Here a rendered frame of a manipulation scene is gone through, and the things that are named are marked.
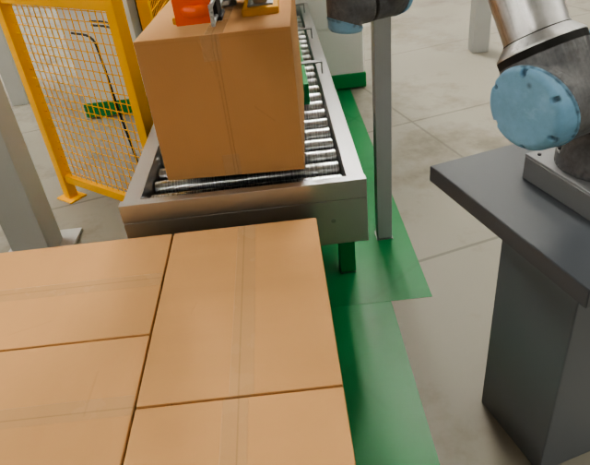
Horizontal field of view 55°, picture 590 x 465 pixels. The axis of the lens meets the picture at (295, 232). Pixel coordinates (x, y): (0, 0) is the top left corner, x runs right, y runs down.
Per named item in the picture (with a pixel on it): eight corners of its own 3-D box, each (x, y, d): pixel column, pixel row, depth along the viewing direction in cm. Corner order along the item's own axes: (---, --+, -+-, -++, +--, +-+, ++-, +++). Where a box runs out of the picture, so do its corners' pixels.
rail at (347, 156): (301, 34, 365) (299, 3, 354) (310, 33, 365) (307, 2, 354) (350, 235, 173) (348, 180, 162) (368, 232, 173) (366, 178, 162)
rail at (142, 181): (200, 46, 365) (194, 15, 355) (208, 45, 365) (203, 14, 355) (136, 259, 173) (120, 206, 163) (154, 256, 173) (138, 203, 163)
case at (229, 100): (198, 104, 215) (175, -8, 193) (303, 94, 213) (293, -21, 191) (168, 181, 166) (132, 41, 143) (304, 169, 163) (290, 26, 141)
